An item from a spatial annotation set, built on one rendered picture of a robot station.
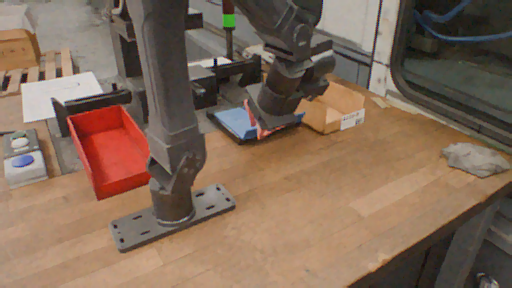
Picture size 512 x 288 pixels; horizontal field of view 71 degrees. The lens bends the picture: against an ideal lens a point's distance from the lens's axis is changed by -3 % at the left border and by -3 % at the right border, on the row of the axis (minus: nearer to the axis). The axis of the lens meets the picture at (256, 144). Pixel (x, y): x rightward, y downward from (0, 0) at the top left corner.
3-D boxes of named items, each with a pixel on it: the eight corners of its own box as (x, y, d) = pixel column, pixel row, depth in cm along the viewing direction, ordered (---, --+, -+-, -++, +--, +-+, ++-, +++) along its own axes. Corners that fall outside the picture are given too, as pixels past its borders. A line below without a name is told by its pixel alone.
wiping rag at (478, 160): (426, 160, 77) (486, 185, 67) (428, 148, 76) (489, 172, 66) (462, 142, 84) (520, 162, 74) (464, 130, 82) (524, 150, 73)
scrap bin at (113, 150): (97, 201, 64) (89, 173, 61) (73, 140, 82) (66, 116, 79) (162, 179, 70) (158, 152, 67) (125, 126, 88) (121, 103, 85)
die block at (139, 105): (143, 124, 89) (138, 95, 85) (131, 109, 96) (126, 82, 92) (217, 105, 98) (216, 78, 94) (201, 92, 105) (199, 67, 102)
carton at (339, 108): (323, 139, 84) (326, 108, 80) (262, 101, 103) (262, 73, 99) (362, 125, 90) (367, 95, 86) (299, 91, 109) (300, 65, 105)
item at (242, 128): (246, 143, 77) (246, 130, 76) (214, 115, 89) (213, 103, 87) (274, 134, 81) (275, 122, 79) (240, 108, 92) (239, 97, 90)
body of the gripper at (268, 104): (270, 86, 76) (282, 60, 70) (294, 125, 72) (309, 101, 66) (242, 92, 73) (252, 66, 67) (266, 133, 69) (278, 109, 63)
